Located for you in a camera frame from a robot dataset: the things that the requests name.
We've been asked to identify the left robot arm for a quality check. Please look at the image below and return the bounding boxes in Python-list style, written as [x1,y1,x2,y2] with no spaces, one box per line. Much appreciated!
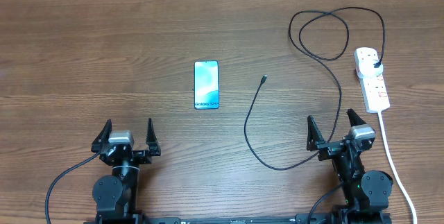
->
[91,119,161,223]

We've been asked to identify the blue Samsung Galaxy smartphone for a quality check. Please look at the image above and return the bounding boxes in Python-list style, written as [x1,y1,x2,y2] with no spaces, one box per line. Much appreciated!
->
[194,60,219,110]

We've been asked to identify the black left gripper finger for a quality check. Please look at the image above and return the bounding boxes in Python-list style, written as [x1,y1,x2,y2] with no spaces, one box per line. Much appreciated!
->
[146,118,161,156]
[91,119,112,153]

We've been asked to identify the white power strip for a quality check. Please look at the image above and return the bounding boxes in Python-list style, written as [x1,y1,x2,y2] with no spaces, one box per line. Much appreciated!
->
[354,47,390,113]

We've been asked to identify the white power strip cord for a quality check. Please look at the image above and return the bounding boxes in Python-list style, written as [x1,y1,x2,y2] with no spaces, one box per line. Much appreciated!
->
[377,110,418,224]

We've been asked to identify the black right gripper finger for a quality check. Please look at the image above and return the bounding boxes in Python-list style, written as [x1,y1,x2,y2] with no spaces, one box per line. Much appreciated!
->
[307,116,325,151]
[347,108,366,127]

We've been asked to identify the white charger plug adapter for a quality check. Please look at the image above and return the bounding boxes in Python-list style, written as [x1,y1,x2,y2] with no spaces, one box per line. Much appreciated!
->
[356,60,384,78]

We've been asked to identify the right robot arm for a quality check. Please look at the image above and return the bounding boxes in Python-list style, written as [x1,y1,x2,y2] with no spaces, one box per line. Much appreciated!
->
[297,109,393,223]

